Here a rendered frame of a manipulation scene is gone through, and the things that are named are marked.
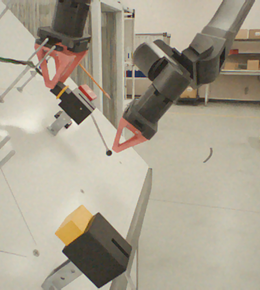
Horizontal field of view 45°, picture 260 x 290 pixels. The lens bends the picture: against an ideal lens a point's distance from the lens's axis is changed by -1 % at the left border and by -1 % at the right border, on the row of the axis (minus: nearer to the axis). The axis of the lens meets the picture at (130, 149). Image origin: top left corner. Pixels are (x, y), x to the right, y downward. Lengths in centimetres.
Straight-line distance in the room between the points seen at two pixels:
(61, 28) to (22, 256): 36
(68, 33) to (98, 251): 36
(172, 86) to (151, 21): 843
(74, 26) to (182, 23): 830
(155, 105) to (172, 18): 833
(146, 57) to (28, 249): 40
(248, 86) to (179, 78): 822
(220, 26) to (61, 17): 30
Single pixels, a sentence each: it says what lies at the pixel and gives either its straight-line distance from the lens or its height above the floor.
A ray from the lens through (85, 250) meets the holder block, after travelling 36.
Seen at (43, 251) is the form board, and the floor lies 95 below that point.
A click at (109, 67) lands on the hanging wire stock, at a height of 113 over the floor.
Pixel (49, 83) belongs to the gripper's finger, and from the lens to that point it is 59.
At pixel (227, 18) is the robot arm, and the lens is 68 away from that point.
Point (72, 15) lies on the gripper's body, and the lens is 56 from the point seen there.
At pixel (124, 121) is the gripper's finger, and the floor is 108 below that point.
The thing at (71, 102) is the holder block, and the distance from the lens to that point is 61.
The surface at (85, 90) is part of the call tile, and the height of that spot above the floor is 111.
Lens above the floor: 120
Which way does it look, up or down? 17 degrees down
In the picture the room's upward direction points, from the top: straight up
